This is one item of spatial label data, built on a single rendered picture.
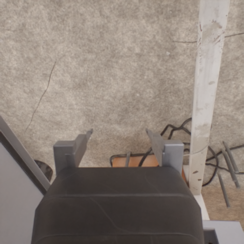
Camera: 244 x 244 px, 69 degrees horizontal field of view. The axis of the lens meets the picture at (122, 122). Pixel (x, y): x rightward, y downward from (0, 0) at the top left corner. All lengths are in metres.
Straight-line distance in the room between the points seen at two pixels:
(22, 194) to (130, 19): 0.74
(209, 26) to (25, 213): 0.66
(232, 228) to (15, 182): 0.46
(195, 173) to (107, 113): 0.59
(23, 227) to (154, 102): 0.81
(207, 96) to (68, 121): 0.82
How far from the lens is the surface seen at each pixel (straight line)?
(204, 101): 0.75
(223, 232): 0.50
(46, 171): 1.58
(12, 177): 0.37
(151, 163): 1.23
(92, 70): 0.95
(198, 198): 1.25
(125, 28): 0.87
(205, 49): 0.66
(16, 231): 0.41
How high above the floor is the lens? 0.85
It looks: 51 degrees down
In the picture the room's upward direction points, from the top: 170 degrees counter-clockwise
